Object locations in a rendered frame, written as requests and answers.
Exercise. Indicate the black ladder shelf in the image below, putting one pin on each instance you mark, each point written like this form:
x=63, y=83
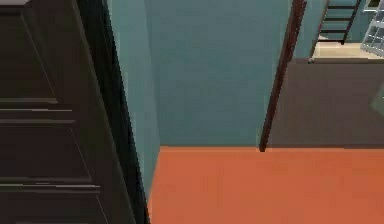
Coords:
x=336, y=20

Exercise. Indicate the white grid window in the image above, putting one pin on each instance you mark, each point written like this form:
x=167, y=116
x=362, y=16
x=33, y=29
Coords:
x=375, y=33

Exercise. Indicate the dark brown panelled door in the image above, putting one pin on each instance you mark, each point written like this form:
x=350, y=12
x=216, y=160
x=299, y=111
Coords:
x=50, y=116

